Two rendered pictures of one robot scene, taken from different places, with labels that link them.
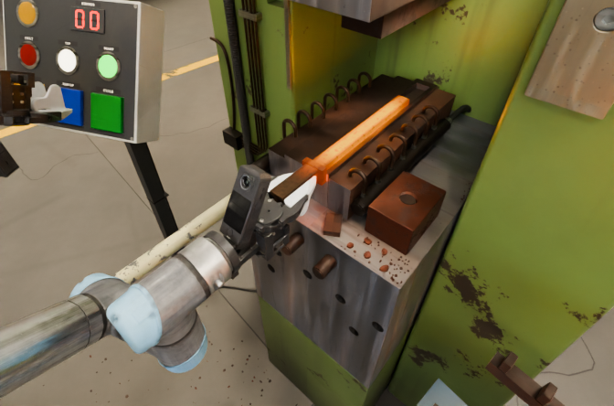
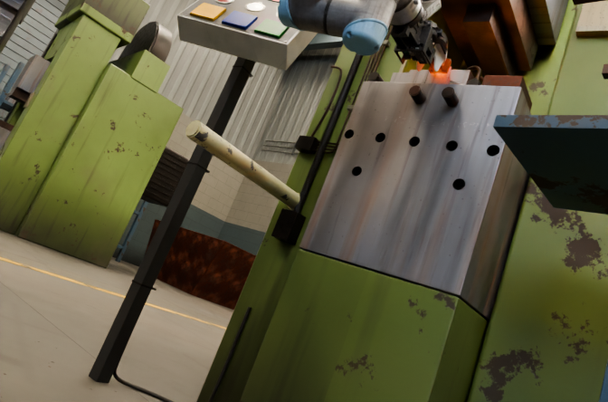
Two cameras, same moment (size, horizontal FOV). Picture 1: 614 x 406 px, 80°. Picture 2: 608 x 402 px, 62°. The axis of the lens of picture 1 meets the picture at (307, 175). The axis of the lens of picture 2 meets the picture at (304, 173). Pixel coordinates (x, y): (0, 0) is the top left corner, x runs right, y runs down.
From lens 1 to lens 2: 1.26 m
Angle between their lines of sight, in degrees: 57
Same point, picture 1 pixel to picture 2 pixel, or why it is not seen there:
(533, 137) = (584, 58)
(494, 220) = not seen: hidden behind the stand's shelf
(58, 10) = not seen: outside the picture
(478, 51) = not seen: hidden behind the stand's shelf
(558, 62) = (589, 14)
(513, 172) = (576, 82)
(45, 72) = (232, 6)
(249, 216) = (430, 5)
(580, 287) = not seen: outside the picture
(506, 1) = (536, 103)
